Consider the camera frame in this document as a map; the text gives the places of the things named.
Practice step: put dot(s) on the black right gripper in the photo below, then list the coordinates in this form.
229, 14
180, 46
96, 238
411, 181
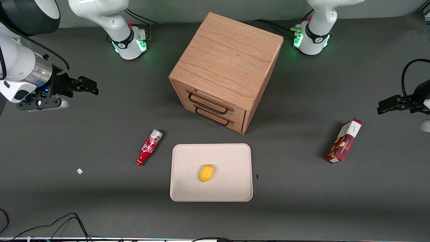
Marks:
61, 84

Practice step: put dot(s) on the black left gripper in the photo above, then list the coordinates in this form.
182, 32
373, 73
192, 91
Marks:
417, 99

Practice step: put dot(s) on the red coke bottle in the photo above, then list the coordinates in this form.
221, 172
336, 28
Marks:
147, 149

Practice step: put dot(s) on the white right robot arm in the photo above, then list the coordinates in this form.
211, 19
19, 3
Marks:
111, 16

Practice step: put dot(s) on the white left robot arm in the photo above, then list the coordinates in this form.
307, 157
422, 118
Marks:
319, 20

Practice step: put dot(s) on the beige plastic tray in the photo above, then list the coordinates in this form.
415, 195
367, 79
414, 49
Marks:
228, 161

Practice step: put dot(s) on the red plaid shortbread box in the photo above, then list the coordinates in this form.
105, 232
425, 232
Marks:
343, 141

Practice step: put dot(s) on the wooden drawer cabinet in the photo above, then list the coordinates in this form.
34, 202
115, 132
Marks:
228, 57

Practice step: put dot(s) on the yellow lemon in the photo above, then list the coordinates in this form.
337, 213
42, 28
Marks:
206, 173

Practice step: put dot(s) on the wooden drawer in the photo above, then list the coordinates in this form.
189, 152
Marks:
235, 114
237, 126

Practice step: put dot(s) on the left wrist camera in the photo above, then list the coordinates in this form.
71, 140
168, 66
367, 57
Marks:
426, 125

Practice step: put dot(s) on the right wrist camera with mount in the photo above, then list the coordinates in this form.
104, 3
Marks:
43, 103

